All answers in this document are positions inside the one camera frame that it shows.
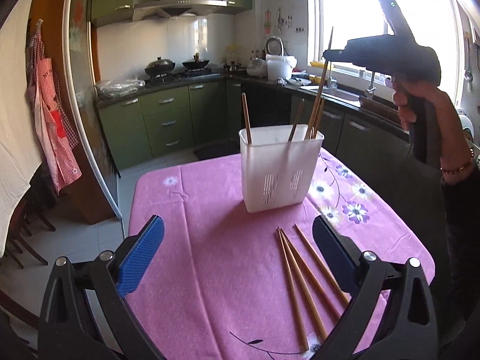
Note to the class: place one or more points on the clear plastic bag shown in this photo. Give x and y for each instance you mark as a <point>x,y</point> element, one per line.
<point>118,88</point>

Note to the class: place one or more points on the black kitchen counter cabinets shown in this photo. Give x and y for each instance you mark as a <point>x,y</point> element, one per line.
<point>374,148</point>

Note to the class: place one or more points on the black open wok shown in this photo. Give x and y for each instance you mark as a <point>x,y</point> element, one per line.
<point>196,63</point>

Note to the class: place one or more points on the purple floral tablecloth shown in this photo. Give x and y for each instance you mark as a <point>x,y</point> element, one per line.
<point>217,288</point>

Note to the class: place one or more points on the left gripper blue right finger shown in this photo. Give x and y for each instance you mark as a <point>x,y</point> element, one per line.
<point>340,253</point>

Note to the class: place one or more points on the gas stove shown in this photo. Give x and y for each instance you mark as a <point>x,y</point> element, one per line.
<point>168,78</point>

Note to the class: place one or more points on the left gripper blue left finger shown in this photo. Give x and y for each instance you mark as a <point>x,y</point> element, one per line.
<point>139,256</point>

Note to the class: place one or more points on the light bamboo chopstick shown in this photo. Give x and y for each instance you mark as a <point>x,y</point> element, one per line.
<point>320,328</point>
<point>302,338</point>
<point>317,100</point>
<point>320,109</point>
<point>341,295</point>

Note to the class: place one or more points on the white plastic bucket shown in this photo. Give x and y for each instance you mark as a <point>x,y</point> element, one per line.
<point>280,66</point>

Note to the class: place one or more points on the white rice cooker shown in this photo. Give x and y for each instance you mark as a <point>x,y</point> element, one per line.
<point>257,67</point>

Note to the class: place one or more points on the person's right hand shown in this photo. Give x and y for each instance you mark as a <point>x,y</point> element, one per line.
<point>455,149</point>

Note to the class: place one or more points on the brown ribbed chopstick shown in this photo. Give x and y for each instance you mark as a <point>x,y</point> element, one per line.
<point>296,120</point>
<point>246,117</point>

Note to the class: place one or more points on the black lidded wok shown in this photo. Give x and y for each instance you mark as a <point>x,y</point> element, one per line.
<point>160,67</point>

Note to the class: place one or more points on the steel kitchen sink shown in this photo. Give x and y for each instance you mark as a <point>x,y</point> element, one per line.
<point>337,93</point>

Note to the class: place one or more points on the green lower kitchen cabinets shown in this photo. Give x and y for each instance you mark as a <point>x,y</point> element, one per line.
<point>161,121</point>

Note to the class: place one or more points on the red checkered apron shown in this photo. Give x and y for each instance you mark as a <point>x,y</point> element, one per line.
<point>53,129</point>

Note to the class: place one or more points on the kitchen window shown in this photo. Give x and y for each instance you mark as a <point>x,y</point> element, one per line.
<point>439,24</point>

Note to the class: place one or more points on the dark floor mat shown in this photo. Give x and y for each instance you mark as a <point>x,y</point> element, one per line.
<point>217,149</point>

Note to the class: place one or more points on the white plastic utensil holder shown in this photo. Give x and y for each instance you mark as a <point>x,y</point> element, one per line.
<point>276,172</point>

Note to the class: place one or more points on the wooden dining chair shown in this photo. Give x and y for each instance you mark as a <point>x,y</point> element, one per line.
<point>37,198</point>

